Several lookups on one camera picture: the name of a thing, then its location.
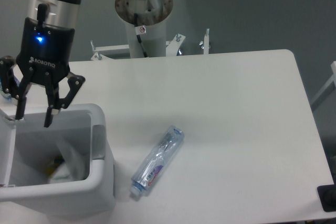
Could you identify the blue labelled water bottle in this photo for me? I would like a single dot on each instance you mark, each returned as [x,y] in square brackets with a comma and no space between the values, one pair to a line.
[5,92]

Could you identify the yellow snack wrapper in bin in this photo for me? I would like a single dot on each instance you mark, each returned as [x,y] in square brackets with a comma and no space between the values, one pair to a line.
[54,164]

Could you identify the black clamp at table edge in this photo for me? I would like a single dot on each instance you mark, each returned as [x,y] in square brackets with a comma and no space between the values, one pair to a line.
[327,197]

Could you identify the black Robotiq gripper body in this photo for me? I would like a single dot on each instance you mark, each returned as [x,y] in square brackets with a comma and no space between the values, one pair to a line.
[45,49]

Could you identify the white paper wrapper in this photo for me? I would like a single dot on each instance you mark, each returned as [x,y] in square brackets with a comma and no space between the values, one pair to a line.
[72,169]

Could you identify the white frame at right edge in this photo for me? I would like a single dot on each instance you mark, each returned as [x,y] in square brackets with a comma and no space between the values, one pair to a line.
[324,91]

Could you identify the white plastic trash can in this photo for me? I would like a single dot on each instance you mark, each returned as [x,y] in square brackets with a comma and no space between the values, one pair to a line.
[27,146]

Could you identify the white metal base frame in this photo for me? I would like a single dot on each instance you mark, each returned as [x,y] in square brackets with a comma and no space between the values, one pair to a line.
[172,48]

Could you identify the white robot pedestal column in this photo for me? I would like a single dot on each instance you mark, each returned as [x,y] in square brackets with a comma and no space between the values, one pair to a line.
[145,24]

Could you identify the crushed clear plastic bottle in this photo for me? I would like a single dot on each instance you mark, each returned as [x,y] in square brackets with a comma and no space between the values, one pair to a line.
[157,159]

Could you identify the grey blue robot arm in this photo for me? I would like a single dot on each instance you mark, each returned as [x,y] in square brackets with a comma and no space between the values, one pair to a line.
[61,13]

